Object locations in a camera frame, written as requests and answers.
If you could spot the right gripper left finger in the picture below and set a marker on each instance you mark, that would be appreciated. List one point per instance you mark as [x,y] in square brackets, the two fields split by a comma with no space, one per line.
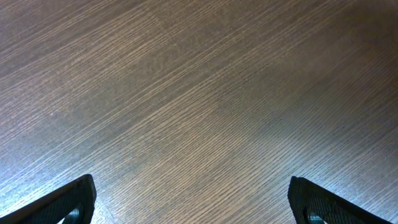
[71,203]

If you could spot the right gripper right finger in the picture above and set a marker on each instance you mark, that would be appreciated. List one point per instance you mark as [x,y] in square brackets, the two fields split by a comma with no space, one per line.
[311,203]

